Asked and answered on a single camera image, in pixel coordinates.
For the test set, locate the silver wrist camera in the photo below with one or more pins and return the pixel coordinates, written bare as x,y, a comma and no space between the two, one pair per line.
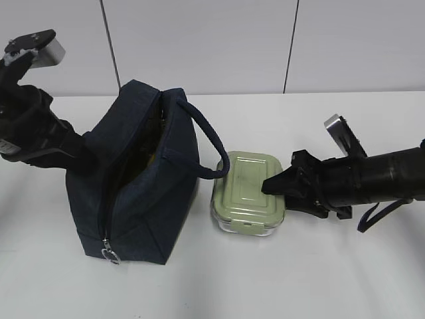
344,137
43,46

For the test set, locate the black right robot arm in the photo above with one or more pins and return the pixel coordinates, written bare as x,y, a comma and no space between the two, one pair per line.
393,176

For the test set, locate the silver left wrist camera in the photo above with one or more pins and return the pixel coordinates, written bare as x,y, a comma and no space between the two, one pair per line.
43,46

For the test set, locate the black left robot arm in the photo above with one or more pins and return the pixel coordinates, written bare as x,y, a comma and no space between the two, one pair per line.
10,75

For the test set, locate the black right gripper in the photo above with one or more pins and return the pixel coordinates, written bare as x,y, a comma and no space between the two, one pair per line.
311,186

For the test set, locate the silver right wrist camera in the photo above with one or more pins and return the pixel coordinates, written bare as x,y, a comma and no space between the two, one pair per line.
344,137

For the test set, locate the green lid lunch box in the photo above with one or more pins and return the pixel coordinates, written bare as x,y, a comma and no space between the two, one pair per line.
238,204

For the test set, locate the navy blue lunch bag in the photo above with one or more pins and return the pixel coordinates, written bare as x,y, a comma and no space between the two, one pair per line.
153,147

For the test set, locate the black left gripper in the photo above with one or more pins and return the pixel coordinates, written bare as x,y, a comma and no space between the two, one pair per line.
37,136

